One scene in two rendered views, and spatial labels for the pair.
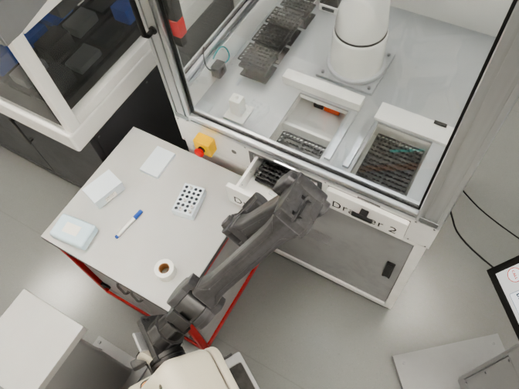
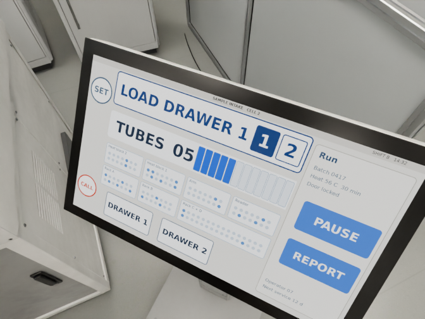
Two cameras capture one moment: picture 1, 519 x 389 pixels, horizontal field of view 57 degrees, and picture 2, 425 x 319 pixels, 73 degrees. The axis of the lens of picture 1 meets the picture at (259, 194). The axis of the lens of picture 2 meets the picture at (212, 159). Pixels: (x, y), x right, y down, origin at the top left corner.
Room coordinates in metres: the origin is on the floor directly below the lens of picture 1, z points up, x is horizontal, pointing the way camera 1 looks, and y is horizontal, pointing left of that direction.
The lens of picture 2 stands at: (0.08, -0.58, 1.46)
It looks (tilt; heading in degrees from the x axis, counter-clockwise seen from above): 57 degrees down; 300
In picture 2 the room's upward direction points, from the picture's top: straight up
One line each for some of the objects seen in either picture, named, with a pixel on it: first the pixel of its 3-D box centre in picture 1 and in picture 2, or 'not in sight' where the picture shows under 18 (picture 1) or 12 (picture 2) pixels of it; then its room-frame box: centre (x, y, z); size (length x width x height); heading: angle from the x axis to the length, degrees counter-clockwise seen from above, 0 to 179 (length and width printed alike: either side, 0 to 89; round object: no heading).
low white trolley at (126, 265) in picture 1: (174, 249); not in sight; (0.91, 0.41, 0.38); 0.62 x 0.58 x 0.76; 53
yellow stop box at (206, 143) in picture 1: (204, 145); not in sight; (1.09, 0.18, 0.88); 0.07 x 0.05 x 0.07; 53
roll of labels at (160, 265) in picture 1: (165, 270); not in sight; (0.65, 0.36, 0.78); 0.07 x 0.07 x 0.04
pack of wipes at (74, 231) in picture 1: (73, 231); not in sight; (0.85, 0.70, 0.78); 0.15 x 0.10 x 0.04; 60
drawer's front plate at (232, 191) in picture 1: (263, 208); not in sight; (0.79, -0.01, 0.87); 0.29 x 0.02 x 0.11; 53
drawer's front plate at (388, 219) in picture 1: (364, 212); not in sight; (0.72, -0.35, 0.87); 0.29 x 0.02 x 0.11; 53
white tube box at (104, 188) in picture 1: (103, 189); not in sight; (1.02, 0.59, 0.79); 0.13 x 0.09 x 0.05; 128
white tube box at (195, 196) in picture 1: (189, 201); not in sight; (0.91, 0.27, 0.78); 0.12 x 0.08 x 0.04; 153
